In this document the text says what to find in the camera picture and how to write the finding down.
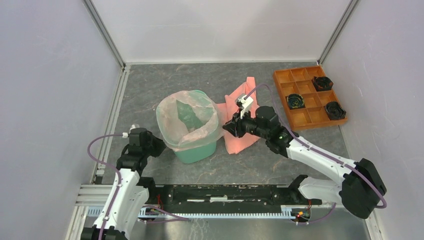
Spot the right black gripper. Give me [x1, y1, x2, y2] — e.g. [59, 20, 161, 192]
[222, 108, 269, 140]

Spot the green plastic trash bin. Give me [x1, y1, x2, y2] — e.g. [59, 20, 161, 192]
[174, 90, 221, 164]

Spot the translucent pink plastic trash bag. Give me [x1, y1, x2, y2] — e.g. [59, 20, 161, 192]
[156, 90, 224, 152]

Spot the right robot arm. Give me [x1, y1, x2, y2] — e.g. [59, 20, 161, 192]
[222, 106, 387, 219]

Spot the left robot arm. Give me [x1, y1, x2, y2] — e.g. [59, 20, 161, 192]
[80, 124, 167, 240]

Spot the salmon pink cloth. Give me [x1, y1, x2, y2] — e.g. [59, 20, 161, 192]
[217, 76, 260, 154]

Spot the black green bag roll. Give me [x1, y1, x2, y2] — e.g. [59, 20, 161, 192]
[286, 93, 305, 110]

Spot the orange compartment tray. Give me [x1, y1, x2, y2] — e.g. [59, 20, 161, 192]
[273, 65, 348, 131]

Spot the black bag roll top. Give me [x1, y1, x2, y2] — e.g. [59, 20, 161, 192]
[312, 76, 334, 92]

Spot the black bag roll right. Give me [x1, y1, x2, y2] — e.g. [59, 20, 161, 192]
[324, 101, 347, 121]

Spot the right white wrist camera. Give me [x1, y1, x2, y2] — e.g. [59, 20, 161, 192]
[235, 94, 254, 119]

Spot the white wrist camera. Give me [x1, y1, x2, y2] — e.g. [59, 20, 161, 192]
[235, 94, 254, 119]
[122, 124, 140, 139]

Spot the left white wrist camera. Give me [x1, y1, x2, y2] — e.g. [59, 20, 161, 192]
[122, 124, 140, 139]

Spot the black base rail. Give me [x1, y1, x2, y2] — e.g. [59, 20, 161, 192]
[138, 184, 322, 222]

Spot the left corner aluminium post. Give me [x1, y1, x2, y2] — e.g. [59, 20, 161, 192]
[82, 0, 126, 68]

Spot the corner aluminium post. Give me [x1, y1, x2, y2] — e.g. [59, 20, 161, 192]
[82, 0, 126, 68]
[316, 0, 360, 65]

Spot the right corner aluminium post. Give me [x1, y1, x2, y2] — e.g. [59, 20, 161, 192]
[316, 0, 360, 65]

